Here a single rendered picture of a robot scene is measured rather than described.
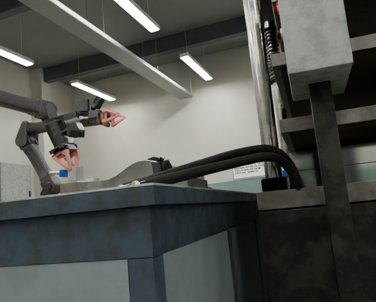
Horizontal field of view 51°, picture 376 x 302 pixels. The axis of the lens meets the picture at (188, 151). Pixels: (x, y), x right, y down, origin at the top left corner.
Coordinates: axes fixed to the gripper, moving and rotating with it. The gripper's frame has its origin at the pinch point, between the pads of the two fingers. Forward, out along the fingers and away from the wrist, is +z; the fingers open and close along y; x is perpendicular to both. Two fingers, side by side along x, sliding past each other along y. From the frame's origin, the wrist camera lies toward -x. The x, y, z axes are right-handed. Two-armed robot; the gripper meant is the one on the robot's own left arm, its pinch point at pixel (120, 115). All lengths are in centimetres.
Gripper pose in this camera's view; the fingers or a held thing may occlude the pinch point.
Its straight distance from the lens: 179.9
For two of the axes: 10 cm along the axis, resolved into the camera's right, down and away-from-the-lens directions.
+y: 2.7, 1.2, 9.6
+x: 0.7, 9.9, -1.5
